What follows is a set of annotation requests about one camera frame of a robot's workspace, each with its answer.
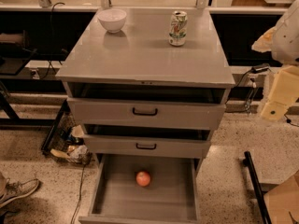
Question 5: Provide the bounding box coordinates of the middle grey drawer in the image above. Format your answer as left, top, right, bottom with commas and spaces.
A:
84, 124, 211, 158

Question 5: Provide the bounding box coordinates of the black power adapter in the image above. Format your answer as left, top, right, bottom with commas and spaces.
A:
251, 63, 270, 74

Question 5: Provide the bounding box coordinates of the white bowl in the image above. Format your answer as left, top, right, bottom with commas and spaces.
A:
97, 8, 127, 33

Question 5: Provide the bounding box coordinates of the grey sneaker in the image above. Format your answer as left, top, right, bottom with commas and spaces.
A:
0, 178, 40, 208

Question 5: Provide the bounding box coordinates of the bottom grey drawer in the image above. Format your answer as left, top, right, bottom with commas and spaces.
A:
78, 154, 200, 224

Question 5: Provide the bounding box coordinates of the red apple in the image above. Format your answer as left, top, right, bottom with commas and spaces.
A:
135, 171, 151, 187

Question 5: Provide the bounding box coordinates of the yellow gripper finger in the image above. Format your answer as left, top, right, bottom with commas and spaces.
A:
261, 65, 299, 121
251, 27, 275, 53

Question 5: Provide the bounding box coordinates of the top grey drawer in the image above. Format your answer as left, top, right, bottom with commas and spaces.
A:
67, 82, 225, 130

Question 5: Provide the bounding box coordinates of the grey drawer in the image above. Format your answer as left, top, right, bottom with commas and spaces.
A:
78, 154, 200, 224
84, 124, 211, 158
67, 82, 225, 130

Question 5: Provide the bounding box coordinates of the cardboard box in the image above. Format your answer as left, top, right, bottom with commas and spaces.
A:
264, 170, 299, 224

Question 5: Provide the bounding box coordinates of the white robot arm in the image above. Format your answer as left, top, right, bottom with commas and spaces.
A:
251, 0, 299, 121

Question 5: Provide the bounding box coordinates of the black floor cable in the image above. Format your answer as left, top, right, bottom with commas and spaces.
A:
69, 163, 87, 224

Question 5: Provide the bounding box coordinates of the wire basket with trash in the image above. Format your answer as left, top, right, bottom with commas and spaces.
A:
41, 112, 92, 165

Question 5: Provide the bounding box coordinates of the black metal bar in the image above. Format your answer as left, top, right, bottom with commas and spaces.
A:
243, 151, 272, 224

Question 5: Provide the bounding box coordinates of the grey drawer cabinet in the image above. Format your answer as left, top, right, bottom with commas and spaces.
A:
55, 7, 236, 161

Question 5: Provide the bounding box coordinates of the green white soda can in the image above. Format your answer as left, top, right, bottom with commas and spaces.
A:
168, 10, 188, 47

